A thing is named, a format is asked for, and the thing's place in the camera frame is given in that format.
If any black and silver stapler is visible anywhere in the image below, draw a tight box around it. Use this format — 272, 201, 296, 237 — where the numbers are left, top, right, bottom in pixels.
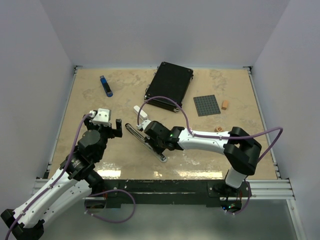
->
125, 123, 168, 163

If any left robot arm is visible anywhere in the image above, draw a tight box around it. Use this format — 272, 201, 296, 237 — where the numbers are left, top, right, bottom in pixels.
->
0, 111, 123, 240

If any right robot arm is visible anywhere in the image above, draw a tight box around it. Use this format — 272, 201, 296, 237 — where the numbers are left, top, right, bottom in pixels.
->
141, 120, 262, 197

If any blue stapler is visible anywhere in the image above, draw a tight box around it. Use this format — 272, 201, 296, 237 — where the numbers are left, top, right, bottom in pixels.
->
100, 75, 113, 98

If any grey studded baseplate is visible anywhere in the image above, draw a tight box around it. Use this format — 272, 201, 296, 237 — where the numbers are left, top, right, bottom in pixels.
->
193, 94, 221, 117

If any black hard case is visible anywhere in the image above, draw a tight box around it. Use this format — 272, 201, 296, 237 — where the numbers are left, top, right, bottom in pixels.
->
144, 61, 194, 113

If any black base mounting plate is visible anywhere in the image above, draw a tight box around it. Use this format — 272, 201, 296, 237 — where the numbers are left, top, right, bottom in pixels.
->
90, 179, 252, 211

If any plain wooden block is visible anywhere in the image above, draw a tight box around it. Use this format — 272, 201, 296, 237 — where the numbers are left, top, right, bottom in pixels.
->
221, 100, 229, 110

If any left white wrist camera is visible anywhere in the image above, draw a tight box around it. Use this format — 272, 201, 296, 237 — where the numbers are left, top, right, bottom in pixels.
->
89, 108, 112, 127

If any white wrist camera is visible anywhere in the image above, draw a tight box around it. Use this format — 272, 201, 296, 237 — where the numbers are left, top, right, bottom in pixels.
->
89, 108, 112, 127
136, 119, 152, 132

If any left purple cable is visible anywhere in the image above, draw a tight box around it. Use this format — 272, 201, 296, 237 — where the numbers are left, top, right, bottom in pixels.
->
4, 113, 137, 240

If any purple cable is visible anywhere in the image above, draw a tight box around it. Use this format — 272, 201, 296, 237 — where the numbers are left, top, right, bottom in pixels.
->
136, 96, 285, 215
4, 113, 137, 240

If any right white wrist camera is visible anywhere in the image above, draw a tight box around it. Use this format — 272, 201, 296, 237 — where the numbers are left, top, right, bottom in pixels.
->
136, 119, 152, 132

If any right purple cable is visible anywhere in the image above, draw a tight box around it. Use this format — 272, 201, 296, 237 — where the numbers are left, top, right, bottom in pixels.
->
136, 96, 285, 215

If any wooden block with red ring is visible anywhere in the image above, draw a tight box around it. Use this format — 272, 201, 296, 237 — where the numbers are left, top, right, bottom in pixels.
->
214, 126, 224, 133

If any aluminium frame rail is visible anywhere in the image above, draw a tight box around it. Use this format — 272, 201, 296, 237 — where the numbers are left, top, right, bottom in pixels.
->
18, 159, 83, 240

